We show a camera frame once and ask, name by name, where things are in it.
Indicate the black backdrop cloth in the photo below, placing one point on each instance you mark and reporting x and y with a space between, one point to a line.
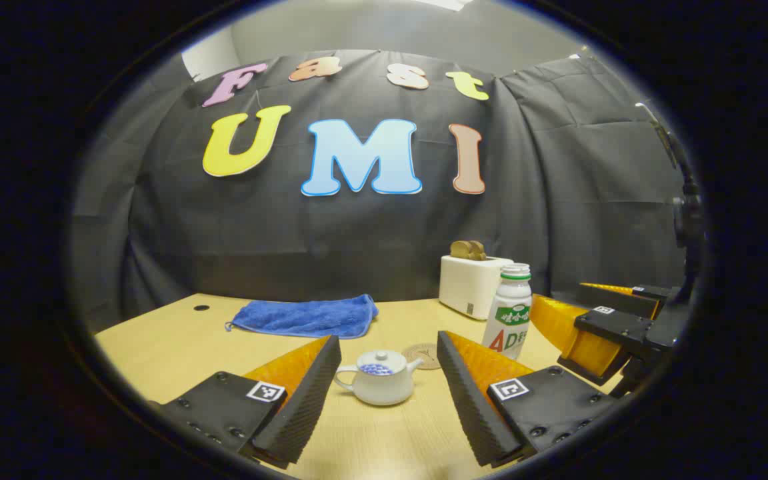
290 233

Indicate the white green-label water bottle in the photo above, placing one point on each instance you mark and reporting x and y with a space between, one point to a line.
510 313

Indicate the white ceramic teacup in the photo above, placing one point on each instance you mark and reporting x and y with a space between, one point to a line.
384 393

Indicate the blue towel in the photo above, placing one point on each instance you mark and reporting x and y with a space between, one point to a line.
304 316

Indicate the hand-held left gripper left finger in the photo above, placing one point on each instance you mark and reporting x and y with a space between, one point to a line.
307 400

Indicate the ceiling light panel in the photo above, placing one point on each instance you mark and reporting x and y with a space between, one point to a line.
447 4

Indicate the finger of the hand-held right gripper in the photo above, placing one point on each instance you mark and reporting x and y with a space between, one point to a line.
614 326
617 300

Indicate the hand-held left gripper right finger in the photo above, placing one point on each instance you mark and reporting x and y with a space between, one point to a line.
467 406

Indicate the round brown coaster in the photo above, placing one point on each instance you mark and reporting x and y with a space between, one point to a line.
424 353

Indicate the brown toast slice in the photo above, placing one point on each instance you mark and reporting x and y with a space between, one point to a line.
460 250
479 251

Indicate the white toaster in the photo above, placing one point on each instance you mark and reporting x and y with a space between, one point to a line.
470 283

